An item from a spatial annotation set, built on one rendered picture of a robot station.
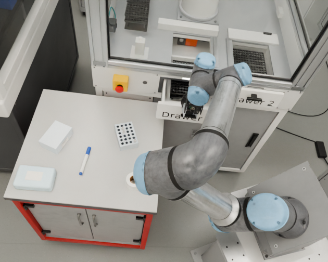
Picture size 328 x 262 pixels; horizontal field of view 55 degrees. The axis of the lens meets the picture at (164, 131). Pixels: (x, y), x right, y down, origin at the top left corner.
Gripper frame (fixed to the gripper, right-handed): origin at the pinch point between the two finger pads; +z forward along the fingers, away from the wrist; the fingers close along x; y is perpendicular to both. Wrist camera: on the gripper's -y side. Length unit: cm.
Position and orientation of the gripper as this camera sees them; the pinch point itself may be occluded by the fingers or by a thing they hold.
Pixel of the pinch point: (189, 113)
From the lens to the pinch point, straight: 142.8
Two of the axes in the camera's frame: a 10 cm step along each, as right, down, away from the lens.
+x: 9.9, 1.1, 0.6
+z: -1.1, 5.6, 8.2
